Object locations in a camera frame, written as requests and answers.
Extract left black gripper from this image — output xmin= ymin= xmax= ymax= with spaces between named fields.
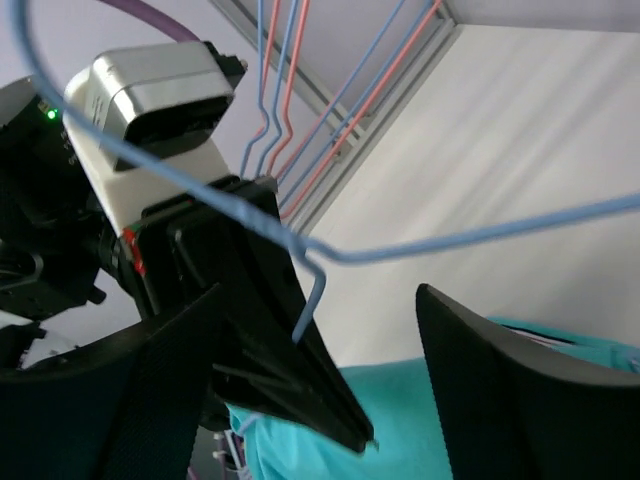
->
xmin=99 ymin=194 xmax=374 ymax=453

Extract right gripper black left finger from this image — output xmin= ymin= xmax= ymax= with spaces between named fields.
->
xmin=1 ymin=286 xmax=222 ymax=479

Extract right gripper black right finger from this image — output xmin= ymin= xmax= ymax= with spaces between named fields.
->
xmin=416 ymin=284 xmax=639 ymax=479

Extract pale blue wire hanger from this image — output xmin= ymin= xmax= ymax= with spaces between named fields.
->
xmin=8 ymin=1 xmax=639 ymax=342

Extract teal trousers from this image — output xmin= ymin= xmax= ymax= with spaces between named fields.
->
xmin=227 ymin=314 xmax=640 ymax=480

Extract salmon pink wire hanger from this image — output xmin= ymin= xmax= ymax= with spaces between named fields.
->
xmin=279 ymin=1 xmax=442 ymax=219

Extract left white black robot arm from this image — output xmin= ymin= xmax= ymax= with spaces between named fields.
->
xmin=1 ymin=77 xmax=374 ymax=453

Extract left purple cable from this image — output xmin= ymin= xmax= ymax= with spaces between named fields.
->
xmin=99 ymin=0 xmax=203 ymax=46

